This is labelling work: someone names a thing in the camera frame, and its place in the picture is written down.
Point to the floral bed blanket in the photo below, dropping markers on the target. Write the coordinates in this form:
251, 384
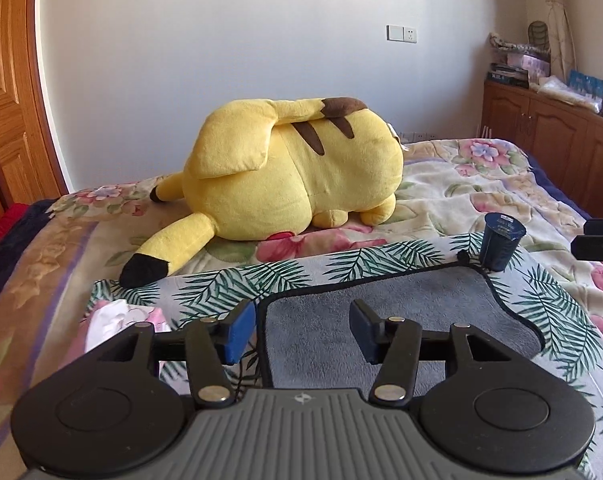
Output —
71, 266

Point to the red and navy blanket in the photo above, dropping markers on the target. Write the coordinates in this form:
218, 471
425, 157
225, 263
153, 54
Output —
18, 227

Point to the pink tissue box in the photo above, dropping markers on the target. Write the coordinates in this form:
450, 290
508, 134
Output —
107, 320

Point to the white wall switch socket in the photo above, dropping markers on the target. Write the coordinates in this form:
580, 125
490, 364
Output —
398, 33

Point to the dark blue cup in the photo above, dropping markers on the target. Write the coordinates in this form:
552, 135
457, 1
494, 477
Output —
502, 234

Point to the wooden door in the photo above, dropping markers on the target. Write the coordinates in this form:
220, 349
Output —
29, 167

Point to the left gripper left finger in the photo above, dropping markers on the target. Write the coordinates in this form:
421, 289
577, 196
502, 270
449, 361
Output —
211, 345

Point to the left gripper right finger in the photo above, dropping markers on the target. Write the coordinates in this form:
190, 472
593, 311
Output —
392, 343

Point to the floral beige curtain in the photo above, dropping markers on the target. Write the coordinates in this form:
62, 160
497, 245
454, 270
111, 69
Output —
562, 50

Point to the blue box on cabinet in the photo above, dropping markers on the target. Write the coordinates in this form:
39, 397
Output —
585, 85

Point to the purple and grey towel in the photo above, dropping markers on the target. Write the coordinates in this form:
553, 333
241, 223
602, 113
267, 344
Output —
406, 319

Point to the wooden window cabinet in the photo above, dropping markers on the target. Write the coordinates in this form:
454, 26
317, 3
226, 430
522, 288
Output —
566, 141

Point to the stack of boxes on cabinet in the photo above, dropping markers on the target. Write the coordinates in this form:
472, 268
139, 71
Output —
517, 65

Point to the palm leaf print cloth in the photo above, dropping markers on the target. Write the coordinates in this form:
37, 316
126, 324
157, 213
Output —
573, 345

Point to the yellow Pikachu plush toy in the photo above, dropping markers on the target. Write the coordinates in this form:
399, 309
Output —
262, 167

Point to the white plastic bag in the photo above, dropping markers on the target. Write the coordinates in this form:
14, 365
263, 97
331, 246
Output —
553, 88

